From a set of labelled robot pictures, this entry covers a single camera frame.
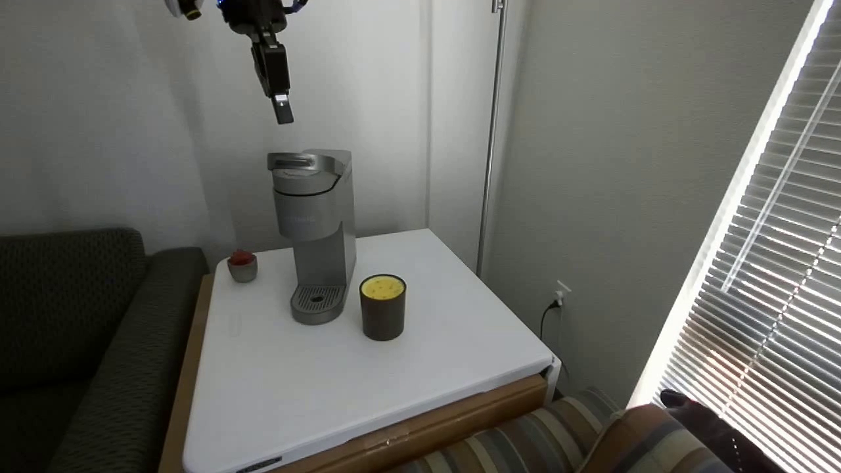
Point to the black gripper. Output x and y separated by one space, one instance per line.
270 62

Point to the grey coffee machine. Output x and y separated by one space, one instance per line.
316 237

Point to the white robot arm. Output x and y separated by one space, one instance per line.
189 7

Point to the small red cup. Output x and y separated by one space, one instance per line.
242 266

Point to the thin metal pole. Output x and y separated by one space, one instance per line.
491 133

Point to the yellow candle in dark jar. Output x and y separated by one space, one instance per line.
382 306

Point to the wooden table with white top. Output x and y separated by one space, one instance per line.
350 377

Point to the dark grey sofa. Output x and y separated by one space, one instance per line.
69 333

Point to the small black flat object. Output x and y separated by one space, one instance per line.
258 463

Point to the striped sofa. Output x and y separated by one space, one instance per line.
516 434

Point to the striped cushion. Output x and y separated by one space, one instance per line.
647 442

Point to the white window blinds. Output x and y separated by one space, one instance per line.
771 280

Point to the dark brown cushion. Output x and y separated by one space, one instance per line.
726 434

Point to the white wall outlet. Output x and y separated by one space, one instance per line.
560 293

